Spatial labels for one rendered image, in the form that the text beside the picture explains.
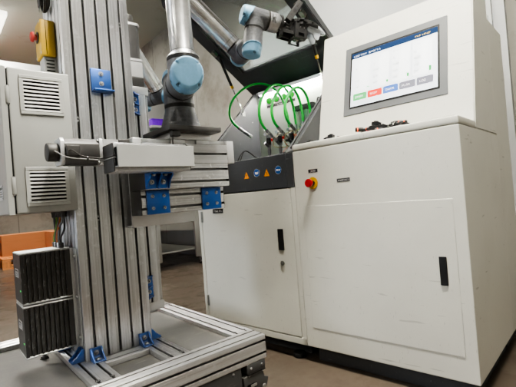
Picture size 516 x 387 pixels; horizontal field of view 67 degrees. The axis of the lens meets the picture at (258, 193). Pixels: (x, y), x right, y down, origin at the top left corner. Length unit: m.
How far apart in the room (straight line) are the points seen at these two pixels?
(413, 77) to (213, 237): 1.27
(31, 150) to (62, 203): 0.20
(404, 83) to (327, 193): 0.58
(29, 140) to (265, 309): 1.26
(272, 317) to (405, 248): 0.77
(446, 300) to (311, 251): 0.57
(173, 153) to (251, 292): 0.97
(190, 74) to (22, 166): 0.62
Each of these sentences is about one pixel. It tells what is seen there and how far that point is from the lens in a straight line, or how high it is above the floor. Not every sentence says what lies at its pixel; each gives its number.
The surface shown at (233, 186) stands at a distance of 2.05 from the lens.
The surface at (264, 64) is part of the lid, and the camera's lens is 2.51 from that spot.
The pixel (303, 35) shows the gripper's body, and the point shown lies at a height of 1.38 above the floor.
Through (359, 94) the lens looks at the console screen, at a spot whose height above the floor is 1.20.
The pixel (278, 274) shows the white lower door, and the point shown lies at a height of 0.38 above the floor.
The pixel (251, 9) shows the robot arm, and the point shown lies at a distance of 1.63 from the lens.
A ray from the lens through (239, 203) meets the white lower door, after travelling 2.02.
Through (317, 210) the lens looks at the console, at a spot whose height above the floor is 0.68.
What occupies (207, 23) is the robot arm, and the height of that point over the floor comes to 1.46.
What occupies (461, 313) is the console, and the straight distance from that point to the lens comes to 1.55.
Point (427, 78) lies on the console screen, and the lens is 1.83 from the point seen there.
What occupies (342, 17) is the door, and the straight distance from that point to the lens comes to 3.85.
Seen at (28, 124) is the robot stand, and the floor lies 1.05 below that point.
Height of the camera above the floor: 0.76
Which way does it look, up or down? 1 degrees up
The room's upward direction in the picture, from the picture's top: 5 degrees counter-clockwise
